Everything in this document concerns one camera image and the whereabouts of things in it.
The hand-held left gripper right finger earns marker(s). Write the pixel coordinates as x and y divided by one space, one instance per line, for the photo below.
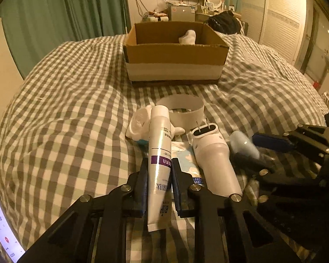
177 189

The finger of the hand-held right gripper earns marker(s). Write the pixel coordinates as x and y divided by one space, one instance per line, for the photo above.
265 173
265 139

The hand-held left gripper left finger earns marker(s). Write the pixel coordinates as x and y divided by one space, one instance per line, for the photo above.
142 189

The light blue small bottle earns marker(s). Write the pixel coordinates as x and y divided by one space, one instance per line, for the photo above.
245 143

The white tube with purple band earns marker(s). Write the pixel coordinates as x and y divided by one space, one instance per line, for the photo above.
159 159

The cardboard box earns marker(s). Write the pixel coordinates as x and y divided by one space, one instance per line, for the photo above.
175 63

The blue and white tissue packet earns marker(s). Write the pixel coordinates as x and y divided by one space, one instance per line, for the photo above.
187 164

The white electric device with plug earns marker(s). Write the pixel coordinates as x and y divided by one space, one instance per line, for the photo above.
216 161

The white plastic toy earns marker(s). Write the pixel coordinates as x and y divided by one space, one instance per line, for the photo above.
138 127

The checkered bed blanket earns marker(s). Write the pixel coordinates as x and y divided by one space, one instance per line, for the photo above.
71 115

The white wardrobe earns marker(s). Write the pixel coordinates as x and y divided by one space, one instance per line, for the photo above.
283 16

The black bag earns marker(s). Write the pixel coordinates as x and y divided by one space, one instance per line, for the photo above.
225 22

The white sock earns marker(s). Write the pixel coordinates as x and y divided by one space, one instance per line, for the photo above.
187 37

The smartphone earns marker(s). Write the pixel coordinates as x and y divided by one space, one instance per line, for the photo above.
1 224

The small silver fridge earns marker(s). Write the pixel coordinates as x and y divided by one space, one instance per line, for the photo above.
182 13

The green curtain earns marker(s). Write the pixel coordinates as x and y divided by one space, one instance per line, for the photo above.
57 13

